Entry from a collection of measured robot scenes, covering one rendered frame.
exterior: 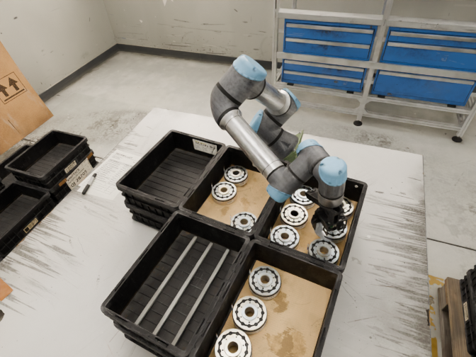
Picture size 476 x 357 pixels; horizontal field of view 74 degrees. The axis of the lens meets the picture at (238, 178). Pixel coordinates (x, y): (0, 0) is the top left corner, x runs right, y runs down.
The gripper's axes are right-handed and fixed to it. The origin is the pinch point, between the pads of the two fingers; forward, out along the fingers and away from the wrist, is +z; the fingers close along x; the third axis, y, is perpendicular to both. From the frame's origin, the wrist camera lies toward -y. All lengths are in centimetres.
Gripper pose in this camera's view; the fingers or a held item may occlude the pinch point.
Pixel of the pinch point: (324, 229)
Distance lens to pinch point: 118.7
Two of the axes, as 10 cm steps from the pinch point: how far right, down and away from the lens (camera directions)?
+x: 9.3, -3.4, 1.1
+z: 1.5, 6.7, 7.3
